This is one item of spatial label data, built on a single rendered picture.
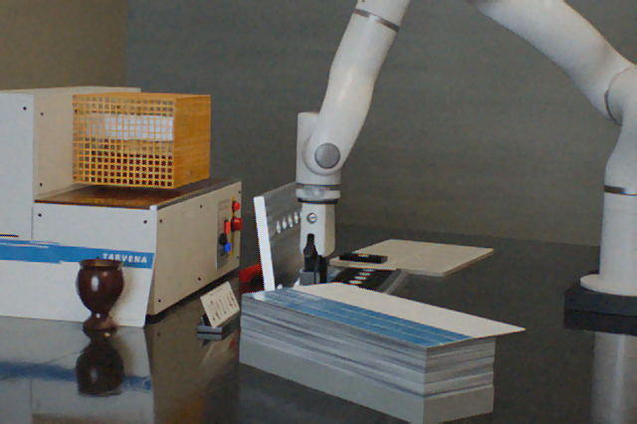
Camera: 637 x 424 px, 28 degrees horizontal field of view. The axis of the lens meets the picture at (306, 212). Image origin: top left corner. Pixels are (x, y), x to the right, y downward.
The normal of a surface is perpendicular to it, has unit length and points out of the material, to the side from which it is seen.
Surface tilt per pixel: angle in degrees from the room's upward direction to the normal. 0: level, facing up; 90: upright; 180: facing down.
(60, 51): 90
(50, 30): 90
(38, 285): 63
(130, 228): 90
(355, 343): 90
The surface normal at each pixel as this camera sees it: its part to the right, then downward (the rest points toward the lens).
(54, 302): -0.14, -0.35
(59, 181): 0.98, 0.06
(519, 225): -0.39, 0.11
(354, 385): -0.78, 0.05
